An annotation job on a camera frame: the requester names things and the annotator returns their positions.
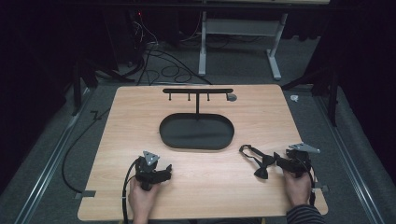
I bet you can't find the person's right hand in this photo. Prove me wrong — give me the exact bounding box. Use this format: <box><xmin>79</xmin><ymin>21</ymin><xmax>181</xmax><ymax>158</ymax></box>
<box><xmin>282</xmin><ymin>169</ymin><xmax>313</xmax><ymax>209</ymax></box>

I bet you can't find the metal floor rail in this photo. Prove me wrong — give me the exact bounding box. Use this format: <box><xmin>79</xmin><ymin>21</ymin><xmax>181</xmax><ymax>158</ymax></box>
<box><xmin>313</xmin><ymin>94</ymin><xmax>388</xmax><ymax>224</ymax></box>
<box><xmin>13</xmin><ymin>87</ymin><xmax>93</xmax><ymax>224</ymax></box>

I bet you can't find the tangle of floor cables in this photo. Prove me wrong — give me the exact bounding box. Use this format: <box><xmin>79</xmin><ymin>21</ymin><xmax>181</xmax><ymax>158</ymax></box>
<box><xmin>124</xmin><ymin>10</ymin><xmax>214</xmax><ymax>87</ymax></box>

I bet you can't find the black hook stand with tray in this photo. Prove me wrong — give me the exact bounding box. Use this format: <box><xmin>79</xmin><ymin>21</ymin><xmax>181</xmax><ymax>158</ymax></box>
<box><xmin>159</xmin><ymin>88</ymin><xmax>235</xmax><ymax>151</ymax></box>

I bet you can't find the black bow tie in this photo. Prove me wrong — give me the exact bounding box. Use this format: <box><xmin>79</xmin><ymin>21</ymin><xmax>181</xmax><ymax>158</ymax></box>
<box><xmin>238</xmin><ymin>144</ymin><xmax>276</xmax><ymax>181</ymax></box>

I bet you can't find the black tripod stand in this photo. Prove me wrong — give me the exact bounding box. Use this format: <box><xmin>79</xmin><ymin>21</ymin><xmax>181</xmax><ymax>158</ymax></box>
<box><xmin>280</xmin><ymin>66</ymin><xmax>340</xmax><ymax>128</ymax></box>
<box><xmin>70</xmin><ymin>55</ymin><xmax>136</xmax><ymax>117</ymax></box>

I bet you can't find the black floor cable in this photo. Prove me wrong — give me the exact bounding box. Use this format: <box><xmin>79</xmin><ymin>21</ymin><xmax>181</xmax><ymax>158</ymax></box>
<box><xmin>61</xmin><ymin>106</ymin><xmax>111</xmax><ymax>194</ymax></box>

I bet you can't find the person's left hand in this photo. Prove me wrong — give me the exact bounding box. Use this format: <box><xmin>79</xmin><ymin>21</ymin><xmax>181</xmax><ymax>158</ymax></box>
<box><xmin>127</xmin><ymin>176</ymin><xmax>162</xmax><ymax>222</ymax></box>

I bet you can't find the white desk frame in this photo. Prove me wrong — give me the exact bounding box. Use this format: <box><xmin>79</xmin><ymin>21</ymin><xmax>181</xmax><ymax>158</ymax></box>
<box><xmin>198</xmin><ymin>10</ymin><xmax>290</xmax><ymax>81</ymax></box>

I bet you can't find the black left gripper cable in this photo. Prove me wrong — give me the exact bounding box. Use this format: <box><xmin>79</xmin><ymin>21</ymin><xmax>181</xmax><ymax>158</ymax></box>
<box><xmin>121</xmin><ymin>158</ymin><xmax>140</xmax><ymax>224</ymax></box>

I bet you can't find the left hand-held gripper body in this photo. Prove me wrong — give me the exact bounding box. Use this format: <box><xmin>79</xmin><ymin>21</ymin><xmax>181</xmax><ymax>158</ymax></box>
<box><xmin>134</xmin><ymin>150</ymin><xmax>163</xmax><ymax>191</ymax></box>

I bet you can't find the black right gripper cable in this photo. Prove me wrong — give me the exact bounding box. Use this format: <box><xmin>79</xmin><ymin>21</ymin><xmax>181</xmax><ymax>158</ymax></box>
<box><xmin>303</xmin><ymin>158</ymin><xmax>318</xmax><ymax>207</ymax></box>

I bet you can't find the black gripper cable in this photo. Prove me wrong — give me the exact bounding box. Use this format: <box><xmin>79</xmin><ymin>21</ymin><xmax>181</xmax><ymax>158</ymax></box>
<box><xmin>121</xmin><ymin>158</ymin><xmax>140</xmax><ymax>224</ymax></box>
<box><xmin>303</xmin><ymin>158</ymin><xmax>318</xmax><ymax>207</ymax></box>

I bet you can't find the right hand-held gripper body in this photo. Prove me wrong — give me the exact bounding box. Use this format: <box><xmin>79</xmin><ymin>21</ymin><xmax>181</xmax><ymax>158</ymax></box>
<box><xmin>285</xmin><ymin>142</ymin><xmax>321</xmax><ymax>179</ymax></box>

